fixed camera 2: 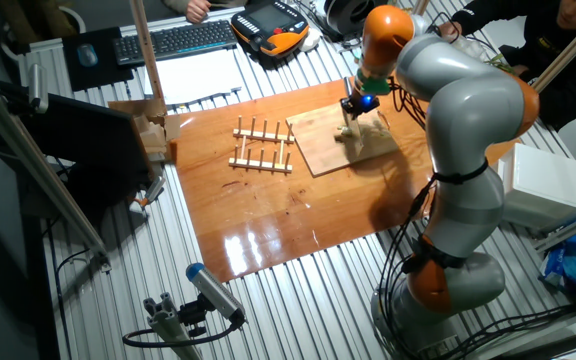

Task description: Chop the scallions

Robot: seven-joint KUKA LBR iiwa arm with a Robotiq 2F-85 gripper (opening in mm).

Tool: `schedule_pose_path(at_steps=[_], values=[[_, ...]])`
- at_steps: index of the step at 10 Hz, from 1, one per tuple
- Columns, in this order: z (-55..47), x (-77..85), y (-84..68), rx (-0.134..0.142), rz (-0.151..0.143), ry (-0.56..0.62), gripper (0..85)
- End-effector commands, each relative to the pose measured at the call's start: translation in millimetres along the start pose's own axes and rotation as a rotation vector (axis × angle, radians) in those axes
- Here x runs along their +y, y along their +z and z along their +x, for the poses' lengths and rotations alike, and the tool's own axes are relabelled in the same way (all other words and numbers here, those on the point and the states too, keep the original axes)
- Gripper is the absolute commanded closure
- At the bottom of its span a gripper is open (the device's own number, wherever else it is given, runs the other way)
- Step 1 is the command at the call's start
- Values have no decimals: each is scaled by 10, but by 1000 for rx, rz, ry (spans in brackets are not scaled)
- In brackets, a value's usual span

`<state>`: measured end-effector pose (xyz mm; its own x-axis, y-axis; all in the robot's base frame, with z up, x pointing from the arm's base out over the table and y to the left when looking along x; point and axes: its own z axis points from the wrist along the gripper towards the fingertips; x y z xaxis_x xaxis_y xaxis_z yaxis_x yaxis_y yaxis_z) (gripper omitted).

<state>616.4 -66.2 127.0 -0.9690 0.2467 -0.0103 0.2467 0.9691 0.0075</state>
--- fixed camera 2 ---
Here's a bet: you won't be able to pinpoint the black computer keyboard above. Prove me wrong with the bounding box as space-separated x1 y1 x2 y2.
112 18 239 67

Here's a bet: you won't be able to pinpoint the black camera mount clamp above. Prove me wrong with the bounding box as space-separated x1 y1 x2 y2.
177 294 209 339

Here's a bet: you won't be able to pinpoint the green wrist flange adapter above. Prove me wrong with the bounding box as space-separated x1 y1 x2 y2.
355 69 392 96

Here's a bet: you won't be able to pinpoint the aluminium frame strut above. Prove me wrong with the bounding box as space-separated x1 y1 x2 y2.
0 69 112 271

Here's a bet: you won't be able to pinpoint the green scallion bunch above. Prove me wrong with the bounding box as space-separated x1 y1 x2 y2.
487 52 517 75

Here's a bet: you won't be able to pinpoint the black flat monitor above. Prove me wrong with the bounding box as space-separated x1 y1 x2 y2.
17 92 155 191

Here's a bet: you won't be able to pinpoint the black robot arm cable bundle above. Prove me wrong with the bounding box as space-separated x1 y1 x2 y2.
375 74 439 359

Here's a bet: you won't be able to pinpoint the right hand of black-jacket person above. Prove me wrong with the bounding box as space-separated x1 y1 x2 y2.
437 21 464 42

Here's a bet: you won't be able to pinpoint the white foam box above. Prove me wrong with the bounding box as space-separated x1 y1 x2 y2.
496 142 576 232

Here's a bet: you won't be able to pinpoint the grey computer mouse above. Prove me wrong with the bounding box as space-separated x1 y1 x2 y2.
76 42 99 68

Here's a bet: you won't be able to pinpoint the clear plastic bag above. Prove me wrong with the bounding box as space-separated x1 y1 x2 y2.
450 34 492 64

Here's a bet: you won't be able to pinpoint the black camera cable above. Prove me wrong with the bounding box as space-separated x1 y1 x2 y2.
121 319 244 349

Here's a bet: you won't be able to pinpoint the black mouse pad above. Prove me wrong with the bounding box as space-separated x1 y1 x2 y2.
61 25 135 93

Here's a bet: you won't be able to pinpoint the grey-sleeved forearm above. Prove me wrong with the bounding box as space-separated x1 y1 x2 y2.
161 0 192 15

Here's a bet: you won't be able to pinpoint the black cables on table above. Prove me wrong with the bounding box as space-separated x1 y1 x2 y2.
437 302 576 360

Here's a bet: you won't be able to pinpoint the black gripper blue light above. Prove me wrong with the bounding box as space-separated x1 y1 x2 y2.
340 92 382 125

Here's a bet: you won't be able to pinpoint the left forearm black sleeve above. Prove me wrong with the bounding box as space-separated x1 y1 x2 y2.
527 67 576 132

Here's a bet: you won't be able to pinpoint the bamboo cutting board with handle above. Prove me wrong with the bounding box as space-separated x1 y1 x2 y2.
285 102 400 178

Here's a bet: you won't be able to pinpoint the wooden peg dish rack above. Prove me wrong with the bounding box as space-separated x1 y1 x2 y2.
227 115 297 175

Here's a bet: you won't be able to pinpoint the right forearm black sleeve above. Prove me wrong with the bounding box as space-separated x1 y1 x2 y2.
451 4 539 39

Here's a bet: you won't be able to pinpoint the black-jacket person torso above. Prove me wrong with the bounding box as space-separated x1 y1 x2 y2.
500 0 576 91

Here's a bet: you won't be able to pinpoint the aluminium extrusion camera stand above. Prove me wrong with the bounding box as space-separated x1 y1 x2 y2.
142 292 204 360

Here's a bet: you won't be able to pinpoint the black filament spool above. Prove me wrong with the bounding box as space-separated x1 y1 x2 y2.
323 0 375 37

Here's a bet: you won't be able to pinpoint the small white rounded object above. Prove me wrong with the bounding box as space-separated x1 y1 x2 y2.
299 27 323 53

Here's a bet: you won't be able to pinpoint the orange black teach pendant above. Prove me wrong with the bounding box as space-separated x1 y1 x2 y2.
230 0 311 59

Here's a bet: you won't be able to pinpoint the white scallion stalk piece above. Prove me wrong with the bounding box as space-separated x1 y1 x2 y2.
335 124 369 144

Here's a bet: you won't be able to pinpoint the hand of grey-sleeved person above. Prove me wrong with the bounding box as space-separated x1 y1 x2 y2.
185 0 213 25

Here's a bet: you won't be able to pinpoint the white paper sheet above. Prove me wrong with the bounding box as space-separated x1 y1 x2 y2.
142 48 244 107

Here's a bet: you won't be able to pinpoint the orange handled clamp tool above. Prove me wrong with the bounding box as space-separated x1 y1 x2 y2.
128 175 167 215

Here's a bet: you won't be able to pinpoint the small wooden block stack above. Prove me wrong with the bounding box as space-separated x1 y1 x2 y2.
107 97 183 164

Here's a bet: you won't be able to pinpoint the aluminium profile bar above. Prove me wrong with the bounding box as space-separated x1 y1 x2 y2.
534 203 576 253

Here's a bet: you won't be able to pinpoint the small silver camera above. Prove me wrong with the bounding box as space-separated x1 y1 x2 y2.
26 62 50 115

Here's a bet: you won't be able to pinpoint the silver camera with blue cap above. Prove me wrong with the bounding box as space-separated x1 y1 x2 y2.
185 262 248 327

